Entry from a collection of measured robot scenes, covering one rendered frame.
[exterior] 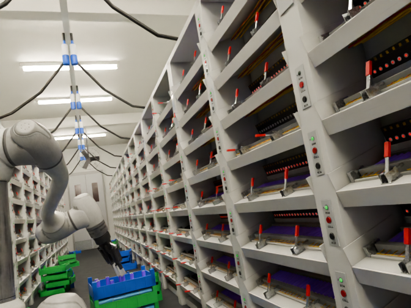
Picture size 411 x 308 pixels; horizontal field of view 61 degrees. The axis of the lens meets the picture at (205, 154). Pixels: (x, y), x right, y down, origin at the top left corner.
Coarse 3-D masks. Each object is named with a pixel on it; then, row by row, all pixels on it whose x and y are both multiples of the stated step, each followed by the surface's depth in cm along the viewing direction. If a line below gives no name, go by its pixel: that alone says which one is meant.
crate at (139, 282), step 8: (136, 272) 192; (152, 272) 176; (88, 280) 180; (104, 280) 184; (128, 280) 171; (136, 280) 172; (144, 280) 174; (152, 280) 175; (96, 288) 164; (104, 288) 165; (112, 288) 167; (120, 288) 168; (128, 288) 170; (136, 288) 171; (96, 296) 163; (104, 296) 165
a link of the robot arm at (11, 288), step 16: (0, 128) 116; (0, 144) 112; (0, 160) 112; (0, 176) 113; (0, 192) 113; (0, 208) 111; (0, 224) 110; (0, 240) 109; (0, 256) 108; (0, 272) 107; (0, 288) 106; (0, 304) 104; (16, 304) 107
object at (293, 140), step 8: (296, 112) 103; (296, 120) 134; (280, 128) 146; (264, 136) 159; (288, 136) 110; (296, 136) 106; (240, 144) 163; (248, 144) 164; (272, 144) 120; (280, 144) 115; (288, 144) 111; (296, 144) 108; (224, 152) 159; (232, 152) 161; (248, 152) 137; (256, 152) 131; (264, 152) 126; (272, 152) 122; (280, 152) 117; (232, 160) 153; (240, 160) 146; (248, 160) 140; (256, 160) 134; (232, 168) 156
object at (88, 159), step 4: (92, 148) 746; (80, 152) 738; (84, 152) 744; (84, 156) 741; (88, 156) 745; (92, 156) 746; (96, 156) 749; (88, 160) 743; (92, 160) 747; (96, 160) 750; (84, 164) 736; (88, 164) 741; (84, 168) 738
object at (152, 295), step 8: (152, 288) 175; (136, 296) 171; (144, 296) 172; (152, 296) 174; (96, 304) 163; (104, 304) 164; (112, 304) 166; (120, 304) 167; (128, 304) 169; (136, 304) 170; (144, 304) 172
